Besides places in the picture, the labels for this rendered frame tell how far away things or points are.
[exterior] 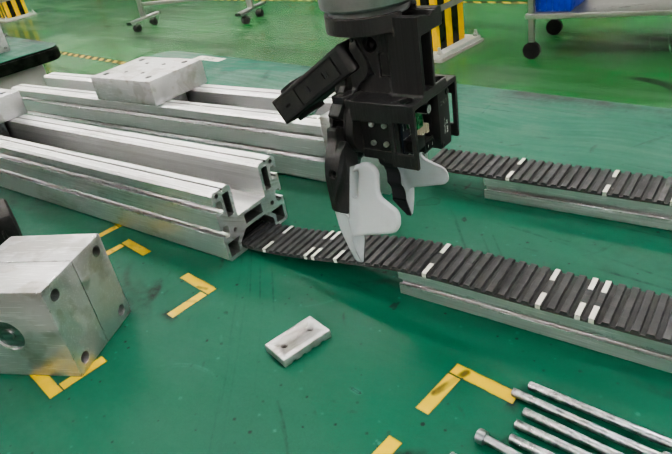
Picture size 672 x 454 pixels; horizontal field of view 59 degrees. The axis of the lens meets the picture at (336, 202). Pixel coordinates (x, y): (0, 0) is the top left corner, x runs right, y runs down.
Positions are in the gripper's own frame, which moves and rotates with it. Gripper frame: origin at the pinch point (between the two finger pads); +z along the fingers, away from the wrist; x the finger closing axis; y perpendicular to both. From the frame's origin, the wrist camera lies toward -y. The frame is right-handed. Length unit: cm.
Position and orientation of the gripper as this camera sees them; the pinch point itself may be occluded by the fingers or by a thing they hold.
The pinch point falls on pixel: (378, 225)
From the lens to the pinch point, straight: 56.1
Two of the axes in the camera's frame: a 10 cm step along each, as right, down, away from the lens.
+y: 8.0, 1.7, -5.8
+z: 1.6, 8.7, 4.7
